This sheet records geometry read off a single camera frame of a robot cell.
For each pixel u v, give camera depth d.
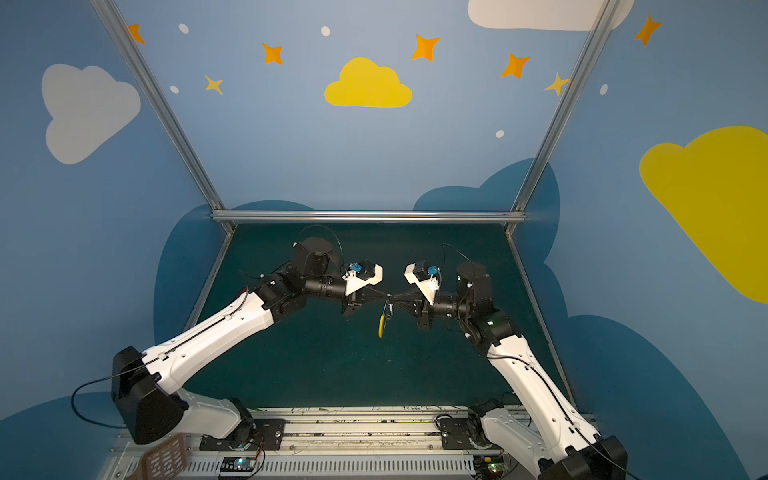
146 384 0.40
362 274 0.55
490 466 0.71
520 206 1.15
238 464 0.70
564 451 0.39
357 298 0.60
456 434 0.75
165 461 0.71
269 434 0.75
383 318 0.67
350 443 0.73
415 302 0.62
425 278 0.58
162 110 0.85
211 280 1.09
